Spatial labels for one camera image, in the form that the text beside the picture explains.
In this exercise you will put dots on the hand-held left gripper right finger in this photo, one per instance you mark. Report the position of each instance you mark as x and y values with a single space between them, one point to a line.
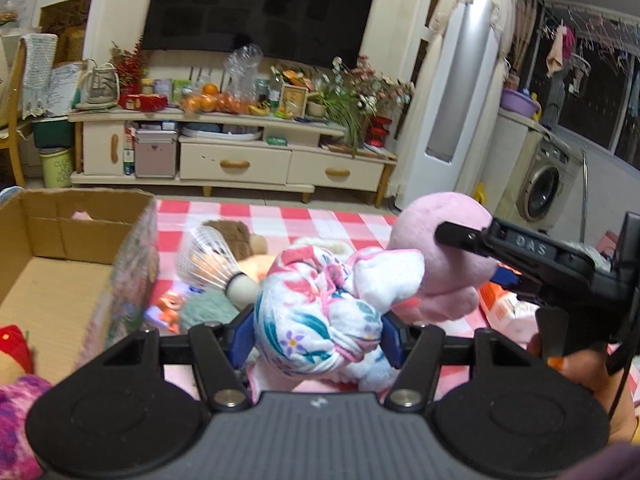
392 345

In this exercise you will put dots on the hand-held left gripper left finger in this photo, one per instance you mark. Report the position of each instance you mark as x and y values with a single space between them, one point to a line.
243 342

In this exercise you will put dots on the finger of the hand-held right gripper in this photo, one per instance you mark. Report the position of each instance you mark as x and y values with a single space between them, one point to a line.
506 276
460 236

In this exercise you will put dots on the pink plush toy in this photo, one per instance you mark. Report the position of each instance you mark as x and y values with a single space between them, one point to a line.
425 217

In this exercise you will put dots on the floral printed cloth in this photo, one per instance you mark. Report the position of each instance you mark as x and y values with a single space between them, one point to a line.
305 310

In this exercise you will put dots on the cardboard box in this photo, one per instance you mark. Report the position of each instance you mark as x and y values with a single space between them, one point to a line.
50 280

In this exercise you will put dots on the person's right forearm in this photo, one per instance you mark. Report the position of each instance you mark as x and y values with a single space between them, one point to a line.
625 462

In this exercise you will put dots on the small pink soft toy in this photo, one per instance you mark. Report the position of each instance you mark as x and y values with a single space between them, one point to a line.
82 215

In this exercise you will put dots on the person's right hand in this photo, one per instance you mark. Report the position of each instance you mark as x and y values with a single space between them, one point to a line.
585 375

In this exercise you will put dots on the orange snack packet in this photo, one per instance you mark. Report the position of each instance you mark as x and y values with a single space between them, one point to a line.
500 310

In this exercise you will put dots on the yellow detergent bottle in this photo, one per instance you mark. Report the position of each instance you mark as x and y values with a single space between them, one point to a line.
480 196

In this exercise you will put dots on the green yarn ball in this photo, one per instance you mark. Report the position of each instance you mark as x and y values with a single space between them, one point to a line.
206 310

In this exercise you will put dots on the silver washing machine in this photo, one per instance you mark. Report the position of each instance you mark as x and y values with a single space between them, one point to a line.
542 190

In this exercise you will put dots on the colourful printed pouch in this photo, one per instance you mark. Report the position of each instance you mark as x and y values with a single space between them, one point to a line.
165 310

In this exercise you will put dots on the brown plush bear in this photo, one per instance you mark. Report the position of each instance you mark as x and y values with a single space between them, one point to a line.
240 234

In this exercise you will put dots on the cream fluffy cloth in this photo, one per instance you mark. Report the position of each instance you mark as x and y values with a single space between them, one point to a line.
322 246

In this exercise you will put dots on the white standing air conditioner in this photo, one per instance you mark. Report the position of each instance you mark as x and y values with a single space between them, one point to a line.
450 110

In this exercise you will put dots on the red vase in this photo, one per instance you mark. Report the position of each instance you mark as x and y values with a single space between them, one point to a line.
378 132

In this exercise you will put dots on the red white checked tablecloth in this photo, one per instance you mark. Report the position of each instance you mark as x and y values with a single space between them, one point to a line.
320 220

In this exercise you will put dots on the purple basin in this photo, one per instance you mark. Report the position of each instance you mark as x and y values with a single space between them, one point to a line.
517 101

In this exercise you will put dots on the artificial flower bouquet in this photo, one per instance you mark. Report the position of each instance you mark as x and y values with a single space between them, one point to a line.
380 85

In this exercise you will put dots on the potted green plant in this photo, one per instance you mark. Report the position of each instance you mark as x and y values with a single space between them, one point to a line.
340 110

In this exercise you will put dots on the cream TV cabinet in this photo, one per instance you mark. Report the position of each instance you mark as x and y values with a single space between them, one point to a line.
235 165

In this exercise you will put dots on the small green box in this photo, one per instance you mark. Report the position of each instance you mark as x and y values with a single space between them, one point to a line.
276 141

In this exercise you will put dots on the pink storage box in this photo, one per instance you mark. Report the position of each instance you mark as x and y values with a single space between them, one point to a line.
156 155

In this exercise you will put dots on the hanging clothes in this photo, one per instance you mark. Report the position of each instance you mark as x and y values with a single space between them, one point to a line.
559 52

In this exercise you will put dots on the white tray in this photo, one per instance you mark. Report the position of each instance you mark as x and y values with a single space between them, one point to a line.
220 132

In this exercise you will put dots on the red plush toy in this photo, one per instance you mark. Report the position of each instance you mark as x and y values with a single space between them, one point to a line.
12 344

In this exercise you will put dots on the bananas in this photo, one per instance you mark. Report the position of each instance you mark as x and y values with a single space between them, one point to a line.
259 108

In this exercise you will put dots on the purple knitted cloth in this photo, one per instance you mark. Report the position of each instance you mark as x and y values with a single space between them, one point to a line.
15 410

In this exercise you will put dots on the bag of oranges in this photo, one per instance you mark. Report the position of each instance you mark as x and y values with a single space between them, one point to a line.
215 102

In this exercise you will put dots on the clothes drying rack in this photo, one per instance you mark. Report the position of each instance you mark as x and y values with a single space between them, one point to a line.
600 25

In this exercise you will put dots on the light green bin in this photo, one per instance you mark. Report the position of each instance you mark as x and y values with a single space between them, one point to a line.
56 169

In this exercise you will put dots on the red flat box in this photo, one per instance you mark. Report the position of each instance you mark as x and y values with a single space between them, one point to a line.
142 103

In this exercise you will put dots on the clear plastic bag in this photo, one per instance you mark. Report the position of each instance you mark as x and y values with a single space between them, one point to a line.
242 67

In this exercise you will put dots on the dark green container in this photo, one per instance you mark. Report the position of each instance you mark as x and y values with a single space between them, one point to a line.
52 132

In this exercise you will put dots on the white tote bag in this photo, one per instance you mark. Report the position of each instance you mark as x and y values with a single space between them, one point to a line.
100 85

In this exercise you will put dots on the red berry branches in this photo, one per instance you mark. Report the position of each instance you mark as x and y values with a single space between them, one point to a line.
127 67

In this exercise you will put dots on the wooden chair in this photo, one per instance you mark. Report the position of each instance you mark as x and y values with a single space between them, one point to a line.
12 145

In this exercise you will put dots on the black television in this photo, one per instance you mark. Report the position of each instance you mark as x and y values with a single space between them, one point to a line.
260 5

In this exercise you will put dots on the white printed sack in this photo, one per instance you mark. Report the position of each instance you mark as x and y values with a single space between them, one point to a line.
65 87

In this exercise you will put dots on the white lace chair cover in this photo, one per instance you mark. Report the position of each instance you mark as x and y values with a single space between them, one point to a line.
39 75

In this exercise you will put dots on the wooden photo frame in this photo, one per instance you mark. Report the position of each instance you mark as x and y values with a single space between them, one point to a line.
293 100

